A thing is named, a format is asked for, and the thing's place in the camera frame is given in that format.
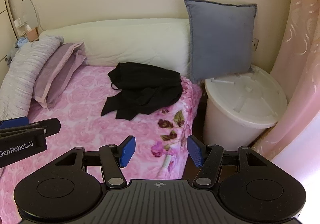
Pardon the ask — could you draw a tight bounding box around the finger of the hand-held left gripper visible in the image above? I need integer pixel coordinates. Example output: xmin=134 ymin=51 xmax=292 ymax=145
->
xmin=0 ymin=117 xmax=29 ymax=129
xmin=0 ymin=118 xmax=61 ymax=137

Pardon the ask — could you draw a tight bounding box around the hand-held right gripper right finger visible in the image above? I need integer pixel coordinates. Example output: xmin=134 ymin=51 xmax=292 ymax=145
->
xmin=187 ymin=135 xmax=269 ymax=188

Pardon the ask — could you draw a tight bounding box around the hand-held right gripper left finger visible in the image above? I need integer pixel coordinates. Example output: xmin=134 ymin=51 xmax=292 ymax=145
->
xmin=54 ymin=135 xmax=137 ymax=188

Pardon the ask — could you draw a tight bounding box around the black garment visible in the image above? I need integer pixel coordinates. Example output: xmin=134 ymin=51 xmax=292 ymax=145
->
xmin=100 ymin=62 xmax=183 ymax=121

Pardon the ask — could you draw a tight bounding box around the pink floral blanket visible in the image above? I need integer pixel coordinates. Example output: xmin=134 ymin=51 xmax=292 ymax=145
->
xmin=0 ymin=64 xmax=203 ymax=184

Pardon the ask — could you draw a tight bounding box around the white blanket label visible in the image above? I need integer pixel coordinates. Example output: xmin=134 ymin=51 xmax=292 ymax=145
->
xmin=161 ymin=155 xmax=173 ymax=172

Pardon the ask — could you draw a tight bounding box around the white plastic bucket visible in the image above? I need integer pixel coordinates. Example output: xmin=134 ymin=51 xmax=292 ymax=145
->
xmin=202 ymin=84 xmax=279 ymax=151

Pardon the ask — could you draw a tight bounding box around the grey striped quilt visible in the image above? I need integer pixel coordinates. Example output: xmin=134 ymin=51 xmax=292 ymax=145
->
xmin=0 ymin=35 xmax=65 ymax=121

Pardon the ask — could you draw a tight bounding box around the purple pillow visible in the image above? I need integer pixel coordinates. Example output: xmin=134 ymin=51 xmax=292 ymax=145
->
xmin=32 ymin=42 xmax=87 ymax=110

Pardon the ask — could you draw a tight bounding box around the white plastic bin with lid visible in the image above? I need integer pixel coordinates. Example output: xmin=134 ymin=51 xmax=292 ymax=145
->
xmin=205 ymin=65 xmax=288 ymax=130

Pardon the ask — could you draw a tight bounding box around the blue cloth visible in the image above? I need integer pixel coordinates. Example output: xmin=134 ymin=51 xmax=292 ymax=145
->
xmin=15 ymin=37 xmax=30 ymax=48

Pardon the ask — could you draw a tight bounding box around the cream wardrobe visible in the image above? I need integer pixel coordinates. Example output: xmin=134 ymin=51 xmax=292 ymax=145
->
xmin=0 ymin=0 xmax=18 ymax=77

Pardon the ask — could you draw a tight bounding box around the brown box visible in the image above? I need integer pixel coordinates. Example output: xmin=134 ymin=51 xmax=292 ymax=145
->
xmin=26 ymin=27 xmax=40 ymax=42

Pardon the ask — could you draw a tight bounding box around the oval mirror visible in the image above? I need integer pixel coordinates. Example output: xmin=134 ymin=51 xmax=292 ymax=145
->
xmin=21 ymin=0 xmax=41 ymax=32

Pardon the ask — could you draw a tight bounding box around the grey-blue cushion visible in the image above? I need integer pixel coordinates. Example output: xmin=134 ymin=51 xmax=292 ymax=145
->
xmin=184 ymin=0 xmax=258 ymax=83

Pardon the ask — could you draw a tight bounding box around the pink patterned curtain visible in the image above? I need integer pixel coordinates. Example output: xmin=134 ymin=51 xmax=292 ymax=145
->
xmin=255 ymin=0 xmax=320 ymax=182

